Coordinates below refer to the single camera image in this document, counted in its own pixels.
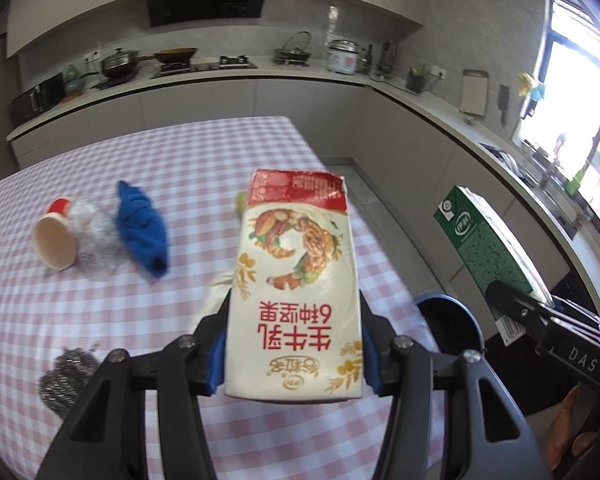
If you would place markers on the steel wool scourer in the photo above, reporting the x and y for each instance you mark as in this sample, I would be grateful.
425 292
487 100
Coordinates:
65 380

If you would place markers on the white wall socket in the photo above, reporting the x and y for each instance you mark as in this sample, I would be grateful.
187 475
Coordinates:
440 72
91 58

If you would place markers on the person's right hand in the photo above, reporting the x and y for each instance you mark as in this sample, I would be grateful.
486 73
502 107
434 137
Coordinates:
570 420

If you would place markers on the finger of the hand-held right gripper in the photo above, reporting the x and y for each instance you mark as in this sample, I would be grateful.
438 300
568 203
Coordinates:
510 305
580 315

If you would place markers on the clear plastic bag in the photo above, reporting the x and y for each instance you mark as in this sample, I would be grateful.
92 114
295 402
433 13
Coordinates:
95 235

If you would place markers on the yellow sponge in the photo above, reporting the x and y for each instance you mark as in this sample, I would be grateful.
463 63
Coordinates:
240 202

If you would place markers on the black trash bin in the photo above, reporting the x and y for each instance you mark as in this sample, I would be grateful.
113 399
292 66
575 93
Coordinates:
450 325

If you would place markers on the dark glass bottle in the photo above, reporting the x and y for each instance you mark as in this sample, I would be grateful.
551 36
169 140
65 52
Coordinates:
369 62

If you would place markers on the red paper cup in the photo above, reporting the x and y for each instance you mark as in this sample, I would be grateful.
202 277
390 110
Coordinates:
52 235

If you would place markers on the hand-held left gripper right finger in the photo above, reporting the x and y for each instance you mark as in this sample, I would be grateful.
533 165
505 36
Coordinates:
372 360

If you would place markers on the kitchen counter with cabinets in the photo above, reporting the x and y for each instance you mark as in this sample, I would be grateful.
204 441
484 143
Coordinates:
405 130

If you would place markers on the lidded steel pan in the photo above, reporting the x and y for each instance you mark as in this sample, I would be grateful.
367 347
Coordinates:
119 64

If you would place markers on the black microwave oven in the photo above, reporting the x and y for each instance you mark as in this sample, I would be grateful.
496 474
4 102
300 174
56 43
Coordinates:
37 100

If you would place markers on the white cutting board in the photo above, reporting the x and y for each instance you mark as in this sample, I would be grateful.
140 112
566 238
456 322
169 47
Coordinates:
474 92

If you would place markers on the blue cloth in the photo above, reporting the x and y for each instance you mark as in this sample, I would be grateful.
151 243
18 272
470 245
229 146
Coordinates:
142 230

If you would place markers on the black cleaver knife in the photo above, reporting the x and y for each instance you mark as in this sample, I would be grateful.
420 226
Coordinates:
503 105

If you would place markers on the white rice cooker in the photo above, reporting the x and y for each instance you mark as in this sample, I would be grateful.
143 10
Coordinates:
341 59

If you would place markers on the black gas stove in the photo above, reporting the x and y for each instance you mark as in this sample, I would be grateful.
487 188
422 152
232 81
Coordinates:
205 67

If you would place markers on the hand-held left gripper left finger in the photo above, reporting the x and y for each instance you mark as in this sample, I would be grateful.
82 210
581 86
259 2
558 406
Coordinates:
217 360

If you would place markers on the yellow rubber gloves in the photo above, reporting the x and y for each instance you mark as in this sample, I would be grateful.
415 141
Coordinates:
530 87

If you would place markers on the pink checked tablecloth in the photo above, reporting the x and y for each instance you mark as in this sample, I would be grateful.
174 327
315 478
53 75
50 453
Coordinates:
130 310

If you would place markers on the clear bag on wall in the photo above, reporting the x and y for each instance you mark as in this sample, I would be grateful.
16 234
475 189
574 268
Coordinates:
333 20

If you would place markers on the black wok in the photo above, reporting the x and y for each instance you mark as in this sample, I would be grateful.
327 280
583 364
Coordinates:
177 55

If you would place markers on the black utensil holder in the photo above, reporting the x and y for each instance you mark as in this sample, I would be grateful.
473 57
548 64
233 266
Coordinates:
415 82

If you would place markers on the black induction cooker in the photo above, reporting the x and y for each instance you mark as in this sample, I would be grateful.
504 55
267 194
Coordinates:
115 81

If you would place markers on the green plastic item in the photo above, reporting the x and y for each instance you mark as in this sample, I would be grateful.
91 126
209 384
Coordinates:
576 181

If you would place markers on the kitchen window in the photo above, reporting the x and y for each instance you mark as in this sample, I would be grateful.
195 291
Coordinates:
570 100

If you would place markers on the white red milk carton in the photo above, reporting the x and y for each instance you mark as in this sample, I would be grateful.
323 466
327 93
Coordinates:
295 285

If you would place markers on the green ceramic vase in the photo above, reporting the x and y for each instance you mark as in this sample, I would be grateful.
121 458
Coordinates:
72 82

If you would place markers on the green milk carton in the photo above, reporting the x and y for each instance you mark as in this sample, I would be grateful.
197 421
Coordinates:
480 245

